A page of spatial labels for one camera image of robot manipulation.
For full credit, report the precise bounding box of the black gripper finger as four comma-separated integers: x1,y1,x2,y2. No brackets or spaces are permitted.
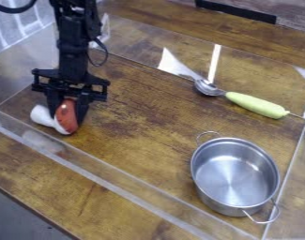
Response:
47,90,64,116
75,95,89,124

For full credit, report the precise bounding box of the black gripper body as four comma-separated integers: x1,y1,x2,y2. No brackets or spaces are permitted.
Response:
31,68,111,103

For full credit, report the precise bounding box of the red and white toy mushroom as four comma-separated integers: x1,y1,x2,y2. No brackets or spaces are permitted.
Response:
31,98,77,135

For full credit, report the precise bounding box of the silver metal pot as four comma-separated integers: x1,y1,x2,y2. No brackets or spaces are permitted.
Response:
190,131,279,225

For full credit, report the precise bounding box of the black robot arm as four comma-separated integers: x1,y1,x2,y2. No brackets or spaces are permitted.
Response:
31,0,111,124

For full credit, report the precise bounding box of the clear acrylic enclosure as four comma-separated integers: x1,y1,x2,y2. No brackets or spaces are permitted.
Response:
0,0,305,240

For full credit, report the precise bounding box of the black cable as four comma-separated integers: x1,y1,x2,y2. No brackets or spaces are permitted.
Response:
0,0,111,68

